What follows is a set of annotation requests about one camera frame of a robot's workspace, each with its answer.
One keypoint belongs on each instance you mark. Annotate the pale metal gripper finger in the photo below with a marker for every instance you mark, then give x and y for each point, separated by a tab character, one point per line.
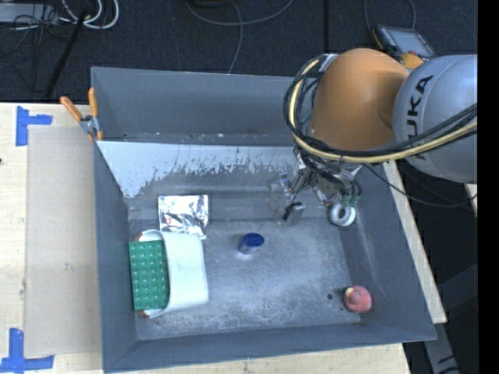
277	197
297	213

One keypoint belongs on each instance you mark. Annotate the small blue-capped bottle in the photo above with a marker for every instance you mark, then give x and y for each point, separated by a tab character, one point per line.
251	243

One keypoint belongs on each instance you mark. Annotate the grey metal bin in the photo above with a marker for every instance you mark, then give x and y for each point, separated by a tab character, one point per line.
280	286

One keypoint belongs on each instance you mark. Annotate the silver foil packet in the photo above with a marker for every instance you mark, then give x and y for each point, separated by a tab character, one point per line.
183	213

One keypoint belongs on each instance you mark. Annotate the red toy apple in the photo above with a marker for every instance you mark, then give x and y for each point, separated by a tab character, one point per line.
358	299

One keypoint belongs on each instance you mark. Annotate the green studded flat plate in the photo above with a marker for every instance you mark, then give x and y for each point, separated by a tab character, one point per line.
149	275

